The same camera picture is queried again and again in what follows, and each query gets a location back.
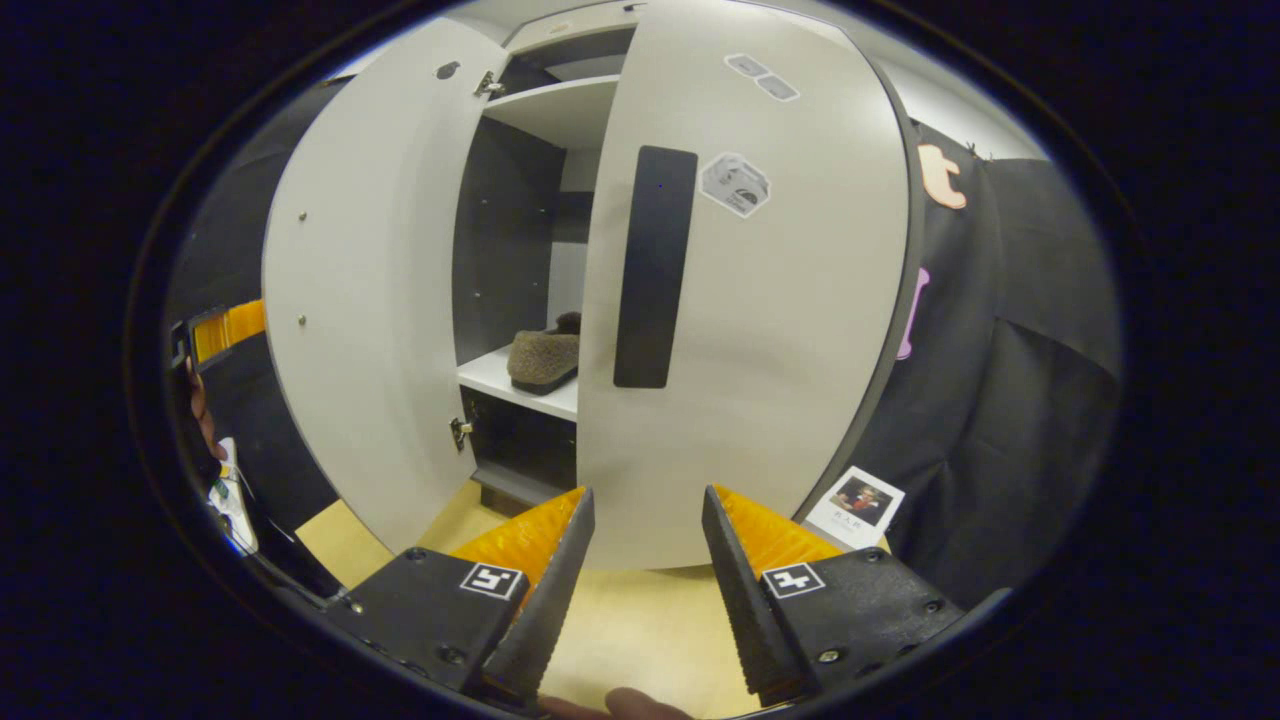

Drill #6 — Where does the black door handle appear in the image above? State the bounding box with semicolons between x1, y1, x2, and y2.
613;146;699;389

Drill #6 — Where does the grey shoe cabinet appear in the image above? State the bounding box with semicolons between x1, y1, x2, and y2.
452;0;641;521

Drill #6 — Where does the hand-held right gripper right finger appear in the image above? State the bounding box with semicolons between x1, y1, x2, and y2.
701;484;969;706

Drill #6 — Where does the grey cabinet drawer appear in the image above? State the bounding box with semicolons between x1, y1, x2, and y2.
505;0;641;53

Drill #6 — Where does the black backdrop cloth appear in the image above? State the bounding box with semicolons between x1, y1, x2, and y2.
800;120;1123;609
165;78;346;521

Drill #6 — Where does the white photo card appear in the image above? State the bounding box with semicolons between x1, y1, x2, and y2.
805;465;906;551

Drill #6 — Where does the grey shoe cabinet door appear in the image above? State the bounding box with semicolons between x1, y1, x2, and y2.
262;17;511;556
577;0;926;571

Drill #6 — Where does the white cabinet shelf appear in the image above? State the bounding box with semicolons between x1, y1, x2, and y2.
482;75;621;151
457;345;581;423

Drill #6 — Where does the brown fuzzy slipper shoe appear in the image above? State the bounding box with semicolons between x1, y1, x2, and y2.
507;312;582;395

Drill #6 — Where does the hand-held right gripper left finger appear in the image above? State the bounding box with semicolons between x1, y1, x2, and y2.
325;486;597;706

